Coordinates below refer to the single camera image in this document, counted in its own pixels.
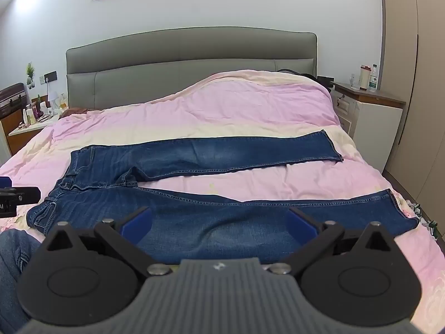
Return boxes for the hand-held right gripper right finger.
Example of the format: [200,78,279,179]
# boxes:
[269,207,401,279]

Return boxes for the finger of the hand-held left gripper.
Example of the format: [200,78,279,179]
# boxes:
[0,177,41,205]

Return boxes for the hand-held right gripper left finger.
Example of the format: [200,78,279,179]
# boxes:
[36,207,172,279]

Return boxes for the blue denim pants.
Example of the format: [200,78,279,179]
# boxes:
[26,129,421,266]

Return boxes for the nightstand with cosmetics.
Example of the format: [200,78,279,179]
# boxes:
[7,111,62,158]

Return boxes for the person's leg in jeans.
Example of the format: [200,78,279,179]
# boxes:
[0,229,45,334]

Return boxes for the group of cosmetic bottles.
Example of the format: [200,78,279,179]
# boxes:
[19,92,67,127]

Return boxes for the brown suitcase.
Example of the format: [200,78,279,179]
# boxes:
[0,83,29,122]

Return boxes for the dark red pillow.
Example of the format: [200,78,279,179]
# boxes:
[59,108,101,117]

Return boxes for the small potted plant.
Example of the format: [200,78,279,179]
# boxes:
[25,62,37,89]

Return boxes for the pink and cream blanket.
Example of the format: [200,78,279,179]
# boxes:
[0,70,445,334]

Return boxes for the white wooden-topped nightstand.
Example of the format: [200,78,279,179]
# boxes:
[330,82,407,172]

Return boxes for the white thermos with brown lid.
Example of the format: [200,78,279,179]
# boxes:
[360,65,372,91]

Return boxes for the clear plastic water bottle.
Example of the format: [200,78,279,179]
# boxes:
[368,64,379,93]

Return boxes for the grey padded headboard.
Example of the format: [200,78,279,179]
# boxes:
[65,27,318,110]

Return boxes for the beige wardrobe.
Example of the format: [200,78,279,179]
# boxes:
[379,0,445,247]

